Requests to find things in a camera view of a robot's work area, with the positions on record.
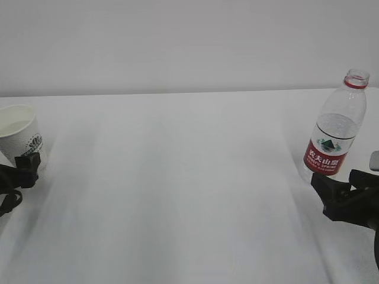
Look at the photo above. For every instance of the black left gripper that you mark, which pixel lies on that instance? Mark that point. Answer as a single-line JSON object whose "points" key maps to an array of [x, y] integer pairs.
{"points": [[26, 170]]}

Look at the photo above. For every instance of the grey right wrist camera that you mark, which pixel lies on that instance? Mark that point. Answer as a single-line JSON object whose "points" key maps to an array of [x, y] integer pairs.
{"points": [[374, 161]]}

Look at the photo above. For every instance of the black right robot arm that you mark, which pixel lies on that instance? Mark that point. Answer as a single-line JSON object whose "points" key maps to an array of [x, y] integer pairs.
{"points": [[376, 248]]}

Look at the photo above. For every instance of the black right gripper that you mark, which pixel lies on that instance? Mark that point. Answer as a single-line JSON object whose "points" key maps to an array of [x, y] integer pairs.
{"points": [[340, 204]]}

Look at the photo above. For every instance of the Nongfu Spring water bottle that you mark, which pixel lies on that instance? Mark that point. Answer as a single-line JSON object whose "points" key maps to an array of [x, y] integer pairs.
{"points": [[336, 127]]}

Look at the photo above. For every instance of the white paper cup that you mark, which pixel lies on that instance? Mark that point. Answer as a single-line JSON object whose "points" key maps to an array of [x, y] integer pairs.
{"points": [[20, 134]]}

